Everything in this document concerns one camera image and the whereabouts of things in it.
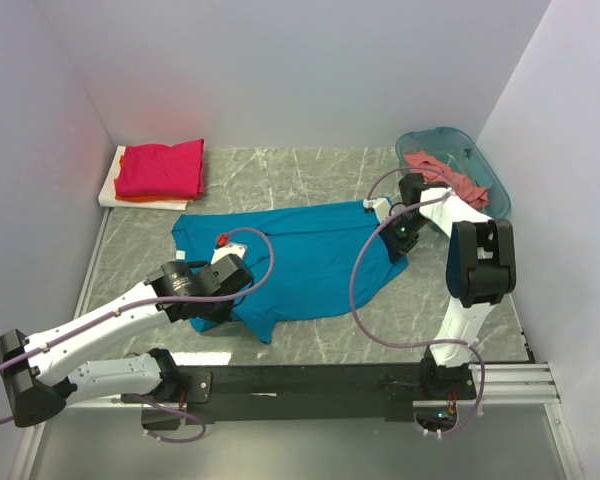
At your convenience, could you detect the black base beam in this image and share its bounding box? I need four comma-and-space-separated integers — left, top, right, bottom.
147, 360, 477, 423

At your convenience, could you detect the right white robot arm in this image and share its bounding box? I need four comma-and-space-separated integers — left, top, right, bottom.
377, 173, 516, 399

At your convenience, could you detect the folded magenta t-shirt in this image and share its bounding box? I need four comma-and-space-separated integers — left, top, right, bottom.
114, 139, 204, 202

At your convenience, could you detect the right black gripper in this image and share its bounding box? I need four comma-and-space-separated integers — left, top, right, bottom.
375, 213, 429, 264

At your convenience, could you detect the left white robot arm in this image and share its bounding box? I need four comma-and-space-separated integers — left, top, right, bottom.
0, 253, 254, 428

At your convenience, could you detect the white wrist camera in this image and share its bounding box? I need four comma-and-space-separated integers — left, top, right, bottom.
363, 197, 391, 223
210, 233, 247, 264

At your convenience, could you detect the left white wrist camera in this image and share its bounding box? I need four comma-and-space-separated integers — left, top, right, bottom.
210, 233, 247, 264

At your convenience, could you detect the folded white t-shirt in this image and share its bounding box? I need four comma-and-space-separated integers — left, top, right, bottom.
97, 146, 188, 212

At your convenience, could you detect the teal plastic basket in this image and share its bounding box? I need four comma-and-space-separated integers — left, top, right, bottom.
395, 127, 511, 218

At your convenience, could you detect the salmon pink t-shirt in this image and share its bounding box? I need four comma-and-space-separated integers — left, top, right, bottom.
404, 151, 489, 210

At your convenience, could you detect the aluminium frame rail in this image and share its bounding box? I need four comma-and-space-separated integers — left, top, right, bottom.
7, 209, 589, 480

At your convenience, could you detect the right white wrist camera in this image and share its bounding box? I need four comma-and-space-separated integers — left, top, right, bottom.
363, 197, 391, 223

